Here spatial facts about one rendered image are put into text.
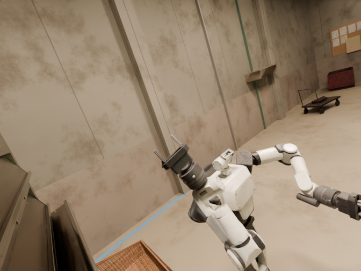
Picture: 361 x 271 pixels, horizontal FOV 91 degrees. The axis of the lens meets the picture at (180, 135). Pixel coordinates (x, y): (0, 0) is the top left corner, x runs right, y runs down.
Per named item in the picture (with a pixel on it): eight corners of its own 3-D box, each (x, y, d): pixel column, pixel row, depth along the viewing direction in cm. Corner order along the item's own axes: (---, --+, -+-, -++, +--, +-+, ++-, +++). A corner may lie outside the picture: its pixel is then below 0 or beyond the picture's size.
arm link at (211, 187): (183, 189, 66) (203, 209, 68) (206, 173, 63) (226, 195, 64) (187, 173, 77) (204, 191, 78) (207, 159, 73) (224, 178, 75)
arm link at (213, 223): (242, 277, 67) (204, 229, 84) (265, 254, 71) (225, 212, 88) (241, 268, 60) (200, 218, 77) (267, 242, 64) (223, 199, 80)
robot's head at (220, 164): (215, 174, 99) (210, 159, 97) (225, 165, 105) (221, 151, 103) (225, 176, 94) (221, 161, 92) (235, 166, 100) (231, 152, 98)
